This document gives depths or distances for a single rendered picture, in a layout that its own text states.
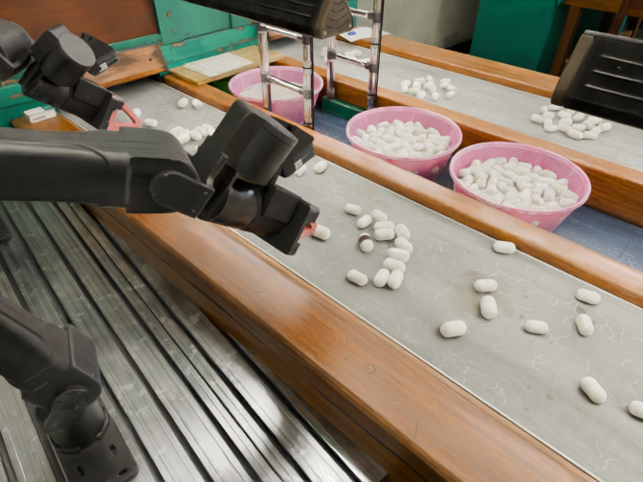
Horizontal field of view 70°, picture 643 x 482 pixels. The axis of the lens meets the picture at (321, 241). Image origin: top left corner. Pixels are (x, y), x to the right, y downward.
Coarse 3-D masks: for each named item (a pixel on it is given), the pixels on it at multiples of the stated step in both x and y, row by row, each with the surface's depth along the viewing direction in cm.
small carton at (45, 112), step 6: (36, 108) 113; (42, 108) 113; (48, 108) 113; (24, 114) 112; (30, 114) 110; (36, 114) 111; (42, 114) 112; (48, 114) 113; (54, 114) 114; (30, 120) 111; (36, 120) 112
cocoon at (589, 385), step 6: (588, 378) 57; (582, 384) 57; (588, 384) 56; (594, 384) 56; (588, 390) 56; (594, 390) 56; (600, 390) 56; (588, 396) 56; (594, 396) 56; (600, 396) 55; (606, 396) 55; (594, 402) 56; (600, 402) 55
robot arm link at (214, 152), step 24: (240, 120) 44; (264, 120) 45; (216, 144) 46; (240, 144) 45; (264, 144) 45; (288, 144) 47; (216, 168) 45; (240, 168) 46; (264, 168) 47; (168, 192) 42; (192, 192) 43; (192, 216) 45
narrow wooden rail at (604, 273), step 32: (192, 96) 129; (224, 96) 124; (352, 160) 97; (416, 192) 88; (448, 192) 88; (480, 224) 81; (512, 224) 80; (544, 256) 75; (576, 256) 74; (608, 288) 70; (640, 288) 68
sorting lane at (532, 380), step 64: (192, 128) 115; (320, 192) 92; (384, 192) 92; (320, 256) 77; (384, 256) 77; (448, 256) 77; (512, 256) 77; (384, 320) 66; (448, 320) 66; (512, 320) 66; (640, 320) 66; (512, 384) 58; (576, 384) 58; (640, 384) 58; (576, 448) 52; (640, 448) 52
